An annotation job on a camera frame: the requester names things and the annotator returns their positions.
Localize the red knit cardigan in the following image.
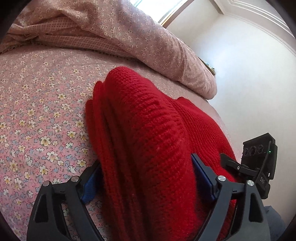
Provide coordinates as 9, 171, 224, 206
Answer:
86, 67, 235, 240

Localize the wooden bay window shelf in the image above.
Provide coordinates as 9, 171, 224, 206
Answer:
199, 58, 216, 76

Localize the wooden framed window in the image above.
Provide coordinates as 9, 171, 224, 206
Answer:
130, 0, 193, 28

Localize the pink floral duvet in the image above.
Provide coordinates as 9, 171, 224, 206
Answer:
1, 1, 217, 99

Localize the pink floral bed sheet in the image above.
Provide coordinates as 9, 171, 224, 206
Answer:
1, 45, 227, 240

